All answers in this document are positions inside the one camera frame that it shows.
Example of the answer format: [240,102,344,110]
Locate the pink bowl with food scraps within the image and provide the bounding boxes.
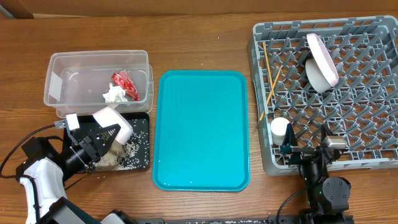
[93,106,133,145]

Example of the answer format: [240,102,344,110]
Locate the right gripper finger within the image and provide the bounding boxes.
[321,124,334,146]
[280,123,299,165]

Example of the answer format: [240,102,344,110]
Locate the white napkin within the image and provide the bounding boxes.
[103,83,128,103]

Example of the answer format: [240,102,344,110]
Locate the spilled rice and food scraps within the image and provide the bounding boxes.
[91,118,150,172]

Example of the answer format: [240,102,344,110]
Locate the white round plate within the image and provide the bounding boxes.
[307,33,339,88]

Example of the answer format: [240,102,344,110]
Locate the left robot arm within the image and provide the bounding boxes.
[16,121,133,223]

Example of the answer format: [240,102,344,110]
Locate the clear plastic bin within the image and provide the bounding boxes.
[44,50,154,118]

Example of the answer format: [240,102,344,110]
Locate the wooden chopstick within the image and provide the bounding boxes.
[259,65,283,121]
[262,41,274,96]

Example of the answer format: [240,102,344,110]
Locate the black plastic tray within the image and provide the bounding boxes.
[62,112,150,173]

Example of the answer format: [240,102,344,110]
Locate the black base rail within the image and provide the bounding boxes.
[133,214,355,224]

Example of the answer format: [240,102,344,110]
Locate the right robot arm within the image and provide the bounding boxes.
[275,124,354,224]

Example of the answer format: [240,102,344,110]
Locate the white cup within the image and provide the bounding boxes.
[270,117,290,146]

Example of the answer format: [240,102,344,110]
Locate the grey dishwasher rack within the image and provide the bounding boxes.
[248,16,397,176]

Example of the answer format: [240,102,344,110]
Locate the red snack wrapper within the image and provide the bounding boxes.
[111,70,140,101]

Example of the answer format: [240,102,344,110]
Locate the teal serving tray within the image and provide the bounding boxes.
[152,70,250,192]

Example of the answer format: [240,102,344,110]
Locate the grey bowl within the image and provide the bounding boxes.
[305,58,331,93]

